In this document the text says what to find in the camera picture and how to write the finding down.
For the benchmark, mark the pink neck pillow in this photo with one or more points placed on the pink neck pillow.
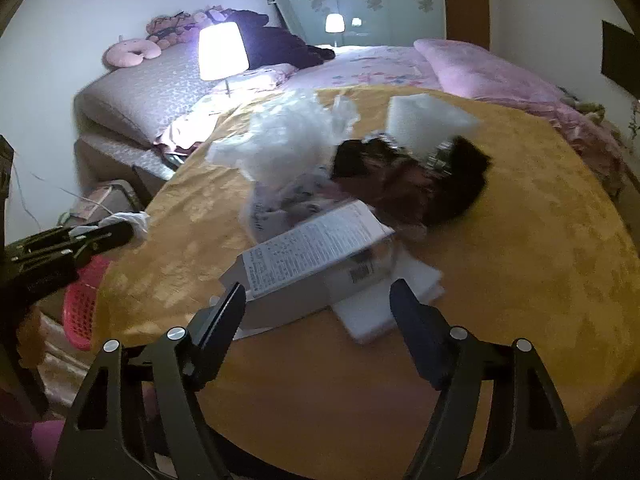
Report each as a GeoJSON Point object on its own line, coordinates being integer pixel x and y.
{"type": "Point", "coordinates": [127, 55]}

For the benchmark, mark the beige quilted blanket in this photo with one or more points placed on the beige quilted blanket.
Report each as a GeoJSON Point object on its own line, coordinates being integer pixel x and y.
{"type": "Point", "coordinates": [55, 370]}

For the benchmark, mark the clear printed plastic bag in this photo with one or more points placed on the clear printed plastic bag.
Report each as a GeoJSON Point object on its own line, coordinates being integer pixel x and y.
{"type": "Point", "coordinates": [285, 200]}

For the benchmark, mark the dark crumpled wrapper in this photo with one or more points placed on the dark crumpled wrapper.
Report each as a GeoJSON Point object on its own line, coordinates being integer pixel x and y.
{"type": "Point", "coordinates": [355, 160]}
{"type": "Point", "coordinates": [465, 180]}

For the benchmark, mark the silver blister pack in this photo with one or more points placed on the silver blister pack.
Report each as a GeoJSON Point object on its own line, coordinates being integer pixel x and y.
{"type": "Point", "coordinates": [440, 160]}

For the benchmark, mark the white cardboard box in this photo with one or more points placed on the white cardboard box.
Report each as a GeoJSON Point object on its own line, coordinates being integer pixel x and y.
{"type": "Point", "coordinates": [310, 255]}

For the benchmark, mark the floral bed sheet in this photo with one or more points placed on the floral bed sheet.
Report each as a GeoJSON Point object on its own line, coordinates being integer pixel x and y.
{"type": "Point", "coordinates": [370, 67]}

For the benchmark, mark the white plastic bag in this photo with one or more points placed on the white plastic bag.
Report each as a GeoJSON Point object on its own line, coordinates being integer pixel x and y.
{"type": "Point", "coordinates": [285, 135]}

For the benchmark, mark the small table lamp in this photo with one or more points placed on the small table lamp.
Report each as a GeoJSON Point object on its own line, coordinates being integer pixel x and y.
{"type": "Point", "coordinates": [334, 21]}

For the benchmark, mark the black wall panel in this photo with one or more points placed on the black wall panel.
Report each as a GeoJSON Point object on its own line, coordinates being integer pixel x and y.
{"type": "Point", "coordinates": [620, 55]}

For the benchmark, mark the brown bedside cabinet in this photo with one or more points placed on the brown bedside cabinet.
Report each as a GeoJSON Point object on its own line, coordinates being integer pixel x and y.
{"type": "Point", "coordinates": [115, 197]}

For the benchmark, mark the yellow patterned tablecloth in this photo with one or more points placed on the yellow patterned tablecloth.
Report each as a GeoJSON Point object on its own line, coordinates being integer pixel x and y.
{"type": "Point", "coordinates": [525, 260]}

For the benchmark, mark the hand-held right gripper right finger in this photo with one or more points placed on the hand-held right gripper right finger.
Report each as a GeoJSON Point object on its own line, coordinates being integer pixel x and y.
{"type": "Point", "coordinates": [407, 320]}

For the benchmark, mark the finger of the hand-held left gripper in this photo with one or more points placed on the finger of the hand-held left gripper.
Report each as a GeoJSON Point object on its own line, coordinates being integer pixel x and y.
{"type": "Point", "coordinates": [115, 236]}

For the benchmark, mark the brown wooden door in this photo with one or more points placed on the brown wooden door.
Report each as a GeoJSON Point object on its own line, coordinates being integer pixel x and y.
{"type": "Point", "coordinates": [465, 5]}

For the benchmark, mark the grey upholstered bed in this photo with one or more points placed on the grey upholstered bed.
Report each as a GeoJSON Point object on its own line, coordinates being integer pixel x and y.
{"type": "Point", "coordinates": [110, 160]}

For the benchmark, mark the pink plush toy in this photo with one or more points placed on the pink plush toy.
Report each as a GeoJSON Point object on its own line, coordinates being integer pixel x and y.
{"type": "Point", "coordinates": [212, 15]}

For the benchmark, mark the pink plastic basket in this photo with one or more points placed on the pink plastic basket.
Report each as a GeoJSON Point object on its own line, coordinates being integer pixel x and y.
{"type": "Point", "coordinates": [82, 310]}

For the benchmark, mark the reddish brown wrapper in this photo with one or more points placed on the reddish brown wrapper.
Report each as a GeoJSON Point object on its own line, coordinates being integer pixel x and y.
{"type": "Point", "coordinates": [400, 195]}

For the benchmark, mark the dark clothing pile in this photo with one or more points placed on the dark clothing pile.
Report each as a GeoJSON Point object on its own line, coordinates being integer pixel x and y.
{"type": "Point", "coordinates": [280, 45]}

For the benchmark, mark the grey patterned pillow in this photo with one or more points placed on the grey patterned pillow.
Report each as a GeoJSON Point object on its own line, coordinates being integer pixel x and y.
{"type": "Point", "coordinates": [145, 95]}

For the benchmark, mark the floral door wardrobe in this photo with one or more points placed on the floral door wardrobe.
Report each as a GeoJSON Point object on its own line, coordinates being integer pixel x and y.
{"type": "Point", "coordinates": [380, 15]}

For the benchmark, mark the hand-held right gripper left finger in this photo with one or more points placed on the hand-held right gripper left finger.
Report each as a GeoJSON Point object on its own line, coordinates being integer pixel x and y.
{"type": "Point", "coordinates": [225, 315]}

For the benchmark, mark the white shade table lamp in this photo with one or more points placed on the white shade table lamp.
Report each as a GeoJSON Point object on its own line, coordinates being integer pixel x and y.
{"type": "Point", "coordinates": [222, 50]}

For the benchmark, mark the brown plush toy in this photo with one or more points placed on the brown plush toy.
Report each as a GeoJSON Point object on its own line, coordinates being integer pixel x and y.
{"type": "Point", "coordinates": [170, 25]}

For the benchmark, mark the white patterned pillow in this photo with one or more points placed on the white patterned pillow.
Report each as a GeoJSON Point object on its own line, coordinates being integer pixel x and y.
{"type": "Point", "coordinates": [260, 77]}

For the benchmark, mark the person's purple clothing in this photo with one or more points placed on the person's purple clothing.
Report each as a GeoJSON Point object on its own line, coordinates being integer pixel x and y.
{"type": "Point", "coordinates": [47, 450]}

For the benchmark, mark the white foam sheet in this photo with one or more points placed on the white foam sheet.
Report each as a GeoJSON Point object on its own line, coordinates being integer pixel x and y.
{"type": "Point", "coordinates": [420, 280]}

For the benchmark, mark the white foam block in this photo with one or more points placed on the white foam block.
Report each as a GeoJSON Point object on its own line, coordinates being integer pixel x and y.
{"type": "Point", "coordinates": [425, 120]}

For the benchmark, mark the pink fleece blanket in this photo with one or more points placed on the pink fleece blanket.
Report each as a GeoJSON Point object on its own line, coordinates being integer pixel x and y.
{"type": "Point", "coordinates": [480, 70]}

